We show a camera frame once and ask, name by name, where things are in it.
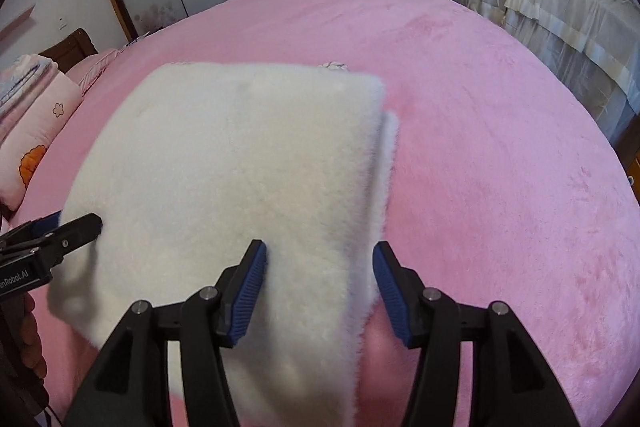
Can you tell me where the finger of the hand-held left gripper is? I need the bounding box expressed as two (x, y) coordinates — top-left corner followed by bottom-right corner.
(0, 210), (64, 248)
(27, 213), (104, 260)

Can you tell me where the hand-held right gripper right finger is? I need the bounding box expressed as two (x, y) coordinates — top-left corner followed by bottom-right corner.
(372, 241), (583, 427)

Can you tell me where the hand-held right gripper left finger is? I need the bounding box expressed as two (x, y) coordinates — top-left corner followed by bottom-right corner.
(64, 238), (268, 427)

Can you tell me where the white fluffy cardigan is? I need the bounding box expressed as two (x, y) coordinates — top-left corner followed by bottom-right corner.
(46, 61), (402, 427)

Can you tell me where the person's left hand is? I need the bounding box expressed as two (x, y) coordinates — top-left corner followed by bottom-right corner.
(9, 293), (49, 382)

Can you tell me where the folded pink flower-print quilt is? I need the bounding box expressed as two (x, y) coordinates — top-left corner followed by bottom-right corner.
(0, 71), (84, 214)

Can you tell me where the folded pastel floral blanket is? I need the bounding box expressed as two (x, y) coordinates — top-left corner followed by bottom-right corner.
(0, 53), (60, 120)

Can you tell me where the pink plush bed blanket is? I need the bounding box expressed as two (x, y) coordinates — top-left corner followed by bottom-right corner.
(9, 0), (640, 427)

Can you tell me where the pink ruffled pillow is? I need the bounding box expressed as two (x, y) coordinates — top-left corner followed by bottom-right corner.
(64, 46), (132, 95)

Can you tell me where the brown wooden headboard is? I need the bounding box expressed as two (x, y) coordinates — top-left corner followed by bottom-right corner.
(37, 28), (99, 72)

